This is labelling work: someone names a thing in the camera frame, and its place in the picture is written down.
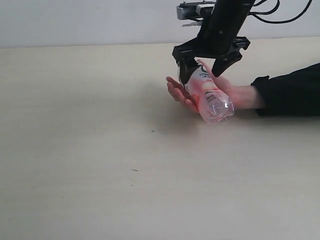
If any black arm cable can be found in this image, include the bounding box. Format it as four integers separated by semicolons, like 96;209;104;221
248;0;315;24

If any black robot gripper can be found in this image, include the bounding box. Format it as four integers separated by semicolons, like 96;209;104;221
172;0;251;85

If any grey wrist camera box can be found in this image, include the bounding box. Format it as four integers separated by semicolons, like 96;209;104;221
176;0;216;20

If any black sleeved forearm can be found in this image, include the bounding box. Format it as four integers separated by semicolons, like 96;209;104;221
251;63;320;117

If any pink peach drink bottle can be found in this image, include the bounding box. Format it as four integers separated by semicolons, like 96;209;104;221
178;59;235;124

